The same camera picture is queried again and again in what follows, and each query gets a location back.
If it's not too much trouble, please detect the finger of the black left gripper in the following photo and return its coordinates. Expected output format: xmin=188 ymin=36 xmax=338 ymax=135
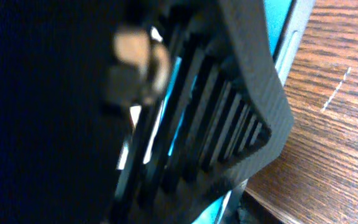
xmin=110 ymin=0 xmax=295 ymax=224

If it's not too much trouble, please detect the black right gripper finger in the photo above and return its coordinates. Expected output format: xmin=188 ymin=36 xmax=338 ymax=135
xmin=0 ymin=1 xmax=139 ymax=223

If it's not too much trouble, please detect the Galaxy S25 smartphone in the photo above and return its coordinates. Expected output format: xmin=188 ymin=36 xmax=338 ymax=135
xmin=113 ymin=0 xmax=318 ymax=224

